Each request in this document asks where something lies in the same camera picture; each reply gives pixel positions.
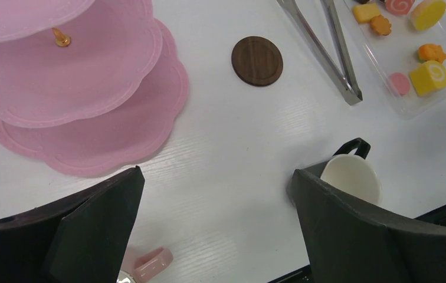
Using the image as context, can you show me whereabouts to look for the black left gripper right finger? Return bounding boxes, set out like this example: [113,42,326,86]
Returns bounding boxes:
[291,170,446,282]

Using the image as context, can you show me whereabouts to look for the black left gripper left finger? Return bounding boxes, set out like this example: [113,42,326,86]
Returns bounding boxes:
[0,167,145,282]

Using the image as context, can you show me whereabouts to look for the metal serving tongs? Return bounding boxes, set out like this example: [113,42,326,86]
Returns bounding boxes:
[278,0,363,106]

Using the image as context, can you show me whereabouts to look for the pink round macaron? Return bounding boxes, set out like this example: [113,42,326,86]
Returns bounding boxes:
[389,72,411,96]

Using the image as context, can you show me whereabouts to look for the yellow swirl roll cake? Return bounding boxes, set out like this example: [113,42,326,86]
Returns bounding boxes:
[409,60,446,97]

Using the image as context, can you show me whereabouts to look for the orange scalloped cookie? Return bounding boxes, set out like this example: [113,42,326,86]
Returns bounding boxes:
[369,15,392,36]

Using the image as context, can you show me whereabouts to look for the yellow square biscuit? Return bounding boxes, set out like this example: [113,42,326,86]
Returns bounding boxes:
[352,2,381,24]

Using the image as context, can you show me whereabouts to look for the orange flower cookie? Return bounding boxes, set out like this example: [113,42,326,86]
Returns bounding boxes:
[418,44,446,63]

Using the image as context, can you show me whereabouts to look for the black mug white inside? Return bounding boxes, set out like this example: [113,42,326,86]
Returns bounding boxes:
[305,137,382,206]

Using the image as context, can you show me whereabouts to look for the pink teacup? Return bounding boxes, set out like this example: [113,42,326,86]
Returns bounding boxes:
[116,247,173,283]

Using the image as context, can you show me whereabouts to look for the pink three-tier cake stand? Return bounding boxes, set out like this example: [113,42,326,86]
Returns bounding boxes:
[0,1,189,176]

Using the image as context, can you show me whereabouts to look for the near dark wooden coaster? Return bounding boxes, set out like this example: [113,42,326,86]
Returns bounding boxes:
[231,36,284,87]

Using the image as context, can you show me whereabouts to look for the clear plastic tray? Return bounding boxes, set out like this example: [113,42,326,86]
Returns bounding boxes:
[340,1,446,118]

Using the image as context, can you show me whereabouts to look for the yellow round cake slice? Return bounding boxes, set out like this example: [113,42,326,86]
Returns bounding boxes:
[410,0,446,31]

